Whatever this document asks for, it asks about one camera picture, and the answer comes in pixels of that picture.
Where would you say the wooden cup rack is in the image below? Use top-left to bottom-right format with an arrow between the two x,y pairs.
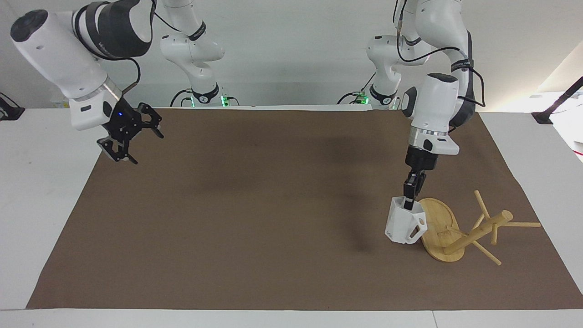
418,190 -> 542,267

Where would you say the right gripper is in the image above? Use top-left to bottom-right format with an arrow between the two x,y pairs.
97,94 -> 164,165

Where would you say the black stand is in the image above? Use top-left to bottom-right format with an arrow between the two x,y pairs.
532,76 -> 583,125
0,92 -> 26,122

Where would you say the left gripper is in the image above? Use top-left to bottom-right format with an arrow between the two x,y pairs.
404,145 -> 439,173

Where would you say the black cable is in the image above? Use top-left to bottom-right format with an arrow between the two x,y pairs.
337,73 -> 378,105
170,88 -> 194,108
393,0 -> 486,108
119,10 -> 192,95

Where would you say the white cup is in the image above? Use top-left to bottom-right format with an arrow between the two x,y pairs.
385,195 -> 428,246

